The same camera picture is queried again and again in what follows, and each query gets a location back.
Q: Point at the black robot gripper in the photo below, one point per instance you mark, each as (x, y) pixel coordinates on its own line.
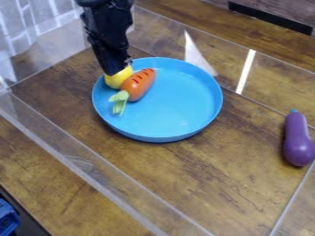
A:
(107, 19)

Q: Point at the orange toy carrot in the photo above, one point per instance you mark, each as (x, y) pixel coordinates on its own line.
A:
(132, 90)

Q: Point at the yellow toy lemon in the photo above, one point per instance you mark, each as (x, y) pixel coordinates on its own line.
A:
(115, 80)

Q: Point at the blue round plate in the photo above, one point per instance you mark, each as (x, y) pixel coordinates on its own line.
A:
(180, 105)

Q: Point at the black bar in background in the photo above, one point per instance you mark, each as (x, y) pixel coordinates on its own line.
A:
(271, 18)

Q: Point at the purple toy eggplant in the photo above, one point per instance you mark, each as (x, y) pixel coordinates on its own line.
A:
(299, 147)

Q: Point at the blue object at corner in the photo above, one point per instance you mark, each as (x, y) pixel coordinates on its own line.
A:
(10, 218)

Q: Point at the clear acrylic enclosure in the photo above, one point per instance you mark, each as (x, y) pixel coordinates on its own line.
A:
(92, 183)

